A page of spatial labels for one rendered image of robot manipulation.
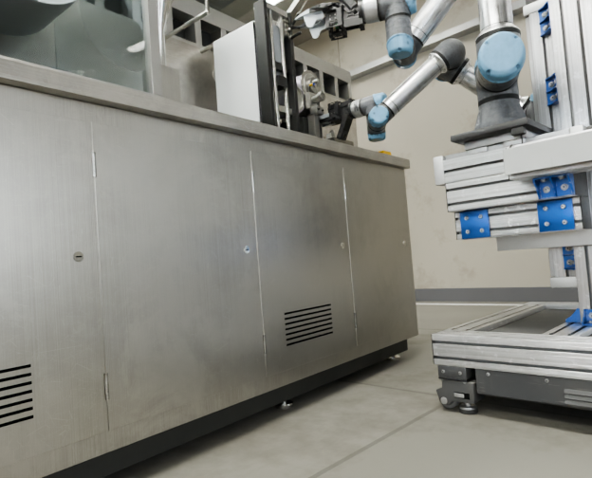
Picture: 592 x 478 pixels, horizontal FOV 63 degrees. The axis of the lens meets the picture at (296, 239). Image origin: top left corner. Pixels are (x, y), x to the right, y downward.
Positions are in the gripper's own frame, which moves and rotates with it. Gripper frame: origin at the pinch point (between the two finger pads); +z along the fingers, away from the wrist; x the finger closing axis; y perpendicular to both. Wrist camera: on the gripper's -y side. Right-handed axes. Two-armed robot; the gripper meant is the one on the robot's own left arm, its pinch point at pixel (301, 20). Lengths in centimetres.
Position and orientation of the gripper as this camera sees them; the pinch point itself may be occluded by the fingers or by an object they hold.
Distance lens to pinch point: 167.4
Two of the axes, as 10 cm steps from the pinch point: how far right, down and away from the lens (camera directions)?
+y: 0.3, 9.8, -1.7
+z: -9.4, 0.9, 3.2
